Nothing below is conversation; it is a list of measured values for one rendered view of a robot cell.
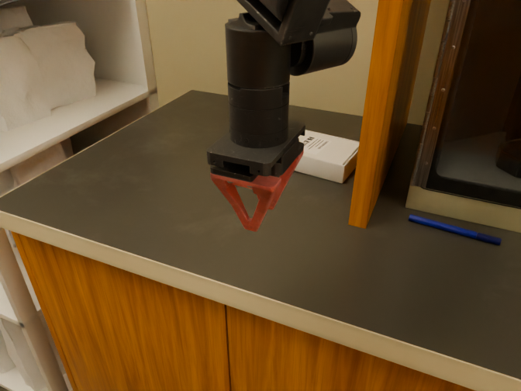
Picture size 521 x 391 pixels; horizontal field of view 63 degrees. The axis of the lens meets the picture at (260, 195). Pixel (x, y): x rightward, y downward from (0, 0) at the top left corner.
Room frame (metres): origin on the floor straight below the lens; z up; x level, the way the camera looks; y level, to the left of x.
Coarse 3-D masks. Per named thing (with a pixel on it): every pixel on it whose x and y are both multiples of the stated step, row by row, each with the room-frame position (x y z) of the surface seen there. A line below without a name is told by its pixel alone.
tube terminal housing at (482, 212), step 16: (416, 192) 0.62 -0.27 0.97; (432, 192) 0.61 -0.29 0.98; (416, 208) 0.62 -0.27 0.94; (432, 208) 0.61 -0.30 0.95; (448, 208) 0.60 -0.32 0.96; (464, 208) 0.59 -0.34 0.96; (480, 208) 0.58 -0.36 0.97; (496, 208) 0.57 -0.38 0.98; (512, 208) 0.56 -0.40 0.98; (496, 224) 0.57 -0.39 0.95; (512, 224) 0.56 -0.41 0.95
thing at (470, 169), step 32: (480, 0) 0.60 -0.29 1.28; (512, 0) 0.59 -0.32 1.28; (480, 32) 0.60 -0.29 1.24; (512, 32) 0.58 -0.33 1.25; (480, 64) 0.60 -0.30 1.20; (512, 64) 0.58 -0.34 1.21; (448, 96) 0.61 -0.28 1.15; (480, 96) 0.59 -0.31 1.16; (512, 96) 0.57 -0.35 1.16; (448, 128) 0.60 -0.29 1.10; (480, 128) 0.59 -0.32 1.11; (512, 128) 0.57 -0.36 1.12; (448, 160) 0.60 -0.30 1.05; (480, 160) 0.58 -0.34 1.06; (512, 160) 0.56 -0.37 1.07; (448, 192) 0.59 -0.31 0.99; (480, 192) 0.57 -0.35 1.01; (512, 192) 0.56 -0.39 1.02
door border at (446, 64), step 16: (464, 0) 0.61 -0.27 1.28; (464, 16) 0.61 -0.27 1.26; (448, 32) 0.61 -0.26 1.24; (448, 48) 0.61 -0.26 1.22; (448, 64) 0.61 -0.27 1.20; (448, 80) 0.61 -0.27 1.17; (432, 96) 0.61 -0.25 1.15; (432, 112) 0.61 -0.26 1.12; (432, 128) 0.61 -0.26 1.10; (432, 144) 0.61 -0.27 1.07; (416, 160) 0.61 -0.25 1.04; (416, 176) 0.61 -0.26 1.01
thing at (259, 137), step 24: (240, 96) 0.36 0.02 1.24; (264, 96) 0.36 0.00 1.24; (288, 96) 0.38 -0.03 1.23; (240, 120) 0.36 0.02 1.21; (264, 120) 0.36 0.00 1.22; (288, 120) 0.42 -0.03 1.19; (216, 144) 0.37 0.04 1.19; (240, 144) 0.36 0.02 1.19; (264, 144) 0.36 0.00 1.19; (288, 144) 0.37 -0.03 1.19; (264, 168) 0.33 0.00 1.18
